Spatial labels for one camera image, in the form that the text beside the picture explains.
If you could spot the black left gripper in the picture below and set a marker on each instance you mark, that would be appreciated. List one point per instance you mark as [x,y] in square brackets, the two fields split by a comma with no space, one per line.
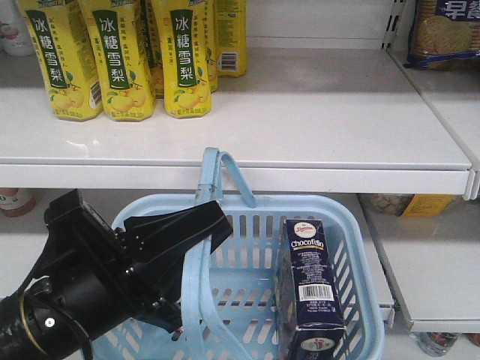
[89,277]

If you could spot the light blue plastic basket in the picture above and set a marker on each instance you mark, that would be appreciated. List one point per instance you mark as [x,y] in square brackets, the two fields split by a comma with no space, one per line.
[228,297]

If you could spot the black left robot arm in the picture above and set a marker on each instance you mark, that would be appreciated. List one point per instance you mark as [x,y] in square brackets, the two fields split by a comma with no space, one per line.
[17,342]

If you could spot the dark blue Chocofello cookie box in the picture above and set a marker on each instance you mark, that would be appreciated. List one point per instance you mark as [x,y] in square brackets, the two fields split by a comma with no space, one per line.
[309,318]

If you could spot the white upper shelf board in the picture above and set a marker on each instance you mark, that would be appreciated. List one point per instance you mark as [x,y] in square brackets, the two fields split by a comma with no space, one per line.
[314,120]

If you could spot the white supermarket shelving unit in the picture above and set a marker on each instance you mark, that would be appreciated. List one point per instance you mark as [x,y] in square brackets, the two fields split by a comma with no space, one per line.
[431,264]

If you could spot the yellow pear drink bottle middle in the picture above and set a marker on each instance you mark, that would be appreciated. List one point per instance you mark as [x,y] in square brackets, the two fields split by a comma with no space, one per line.
[115,32]

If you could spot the yellow pear drink bottle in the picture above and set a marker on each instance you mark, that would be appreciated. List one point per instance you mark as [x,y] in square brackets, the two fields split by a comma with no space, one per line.
[115,32]
[64,53]
[186,87]
[230,37]

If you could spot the yellow pear drink bottle right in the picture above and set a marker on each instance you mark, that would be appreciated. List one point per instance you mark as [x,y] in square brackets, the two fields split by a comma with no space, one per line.
[186,87]

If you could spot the yellow pear drink bottle rear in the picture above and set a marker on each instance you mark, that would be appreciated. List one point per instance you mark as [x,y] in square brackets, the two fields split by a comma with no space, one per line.
[230,37]

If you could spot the yellow pear drink bottle left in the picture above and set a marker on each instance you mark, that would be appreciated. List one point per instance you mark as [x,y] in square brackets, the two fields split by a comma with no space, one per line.
[64,53]

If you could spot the yellow snack box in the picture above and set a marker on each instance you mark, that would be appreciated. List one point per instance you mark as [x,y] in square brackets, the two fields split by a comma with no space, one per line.
[427,205]

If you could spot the blue biscuit package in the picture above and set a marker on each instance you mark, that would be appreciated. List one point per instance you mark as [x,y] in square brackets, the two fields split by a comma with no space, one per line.
[444,35]

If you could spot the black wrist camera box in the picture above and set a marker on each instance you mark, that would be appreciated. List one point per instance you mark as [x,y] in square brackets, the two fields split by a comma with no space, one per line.
[68,203]

